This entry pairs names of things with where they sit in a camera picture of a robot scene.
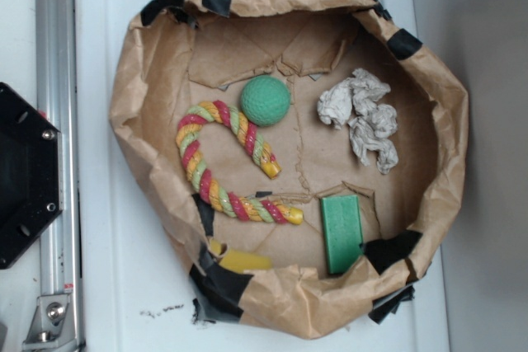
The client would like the green rectangular block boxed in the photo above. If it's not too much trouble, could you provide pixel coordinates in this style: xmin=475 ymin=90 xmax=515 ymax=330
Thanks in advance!
xmin=320 ymin=195 xmax=363 ymax=275

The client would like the green dimpled ball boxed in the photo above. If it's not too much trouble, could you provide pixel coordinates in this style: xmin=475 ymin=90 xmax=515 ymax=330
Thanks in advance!
xmin=240 ymin=75 xmax=290 ymax=127

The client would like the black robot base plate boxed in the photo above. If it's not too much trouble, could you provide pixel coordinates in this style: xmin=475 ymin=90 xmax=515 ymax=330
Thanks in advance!
xmin=1 ymin=83 xmax=62 ymax=270

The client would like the aluminium extrusion rail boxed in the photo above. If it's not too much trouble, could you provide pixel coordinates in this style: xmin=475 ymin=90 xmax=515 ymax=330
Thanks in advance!
xmin=35 ymin=0 xmax=86 ymax=351

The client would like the multicolour twisted rope toy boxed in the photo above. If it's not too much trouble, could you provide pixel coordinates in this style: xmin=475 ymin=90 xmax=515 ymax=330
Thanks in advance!
xmin=175 ymin=101 xmax=304 ymax=225

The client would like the yellow cylinder block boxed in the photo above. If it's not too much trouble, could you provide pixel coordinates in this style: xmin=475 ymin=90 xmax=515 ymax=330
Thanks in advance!
xmin=209 ymin=238 xmax=272 ymax=274

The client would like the crumpled white paper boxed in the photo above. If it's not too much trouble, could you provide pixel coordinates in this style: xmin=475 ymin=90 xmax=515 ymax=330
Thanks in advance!
xmin=317 ymin=68 xmax=399 ymax=175

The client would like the metal corner bracket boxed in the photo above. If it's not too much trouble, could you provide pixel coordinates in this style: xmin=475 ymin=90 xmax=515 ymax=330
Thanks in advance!
xmin=22 ymin=293 xmax=75 ymax=351

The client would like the brown paper bag bin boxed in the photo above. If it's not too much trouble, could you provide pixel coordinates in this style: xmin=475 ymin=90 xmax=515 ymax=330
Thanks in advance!
xmin=109 ymin=0 xmax=469 ymax=339

